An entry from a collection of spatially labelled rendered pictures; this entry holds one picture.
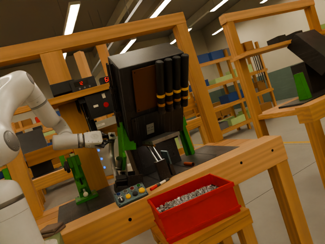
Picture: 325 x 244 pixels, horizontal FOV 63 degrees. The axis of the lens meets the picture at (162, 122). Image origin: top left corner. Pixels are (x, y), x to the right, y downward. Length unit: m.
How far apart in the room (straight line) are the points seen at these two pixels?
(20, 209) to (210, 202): 0.64
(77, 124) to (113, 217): 0.77
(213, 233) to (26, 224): 0.63
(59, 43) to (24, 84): 0.77
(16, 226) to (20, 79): 0.57
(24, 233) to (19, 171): 0.93
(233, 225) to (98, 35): 1.48
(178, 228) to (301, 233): 1.02
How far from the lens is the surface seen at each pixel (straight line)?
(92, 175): 1.85
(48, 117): 1.46
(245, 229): 1.14
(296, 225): 1.85
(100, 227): 1.29
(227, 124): 6.99
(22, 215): 0.96
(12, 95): 1.18
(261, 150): 1.61
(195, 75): 2.12
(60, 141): 1.53
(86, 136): 1.56
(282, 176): 1.73
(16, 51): 1.93
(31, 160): 1.93
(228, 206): 1.09
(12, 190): 0.95
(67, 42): 1.94
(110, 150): 1.63
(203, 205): 1.04
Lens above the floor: 1.27
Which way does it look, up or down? 3 degrees down
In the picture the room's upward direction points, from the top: 19 degrees counter-clockwise
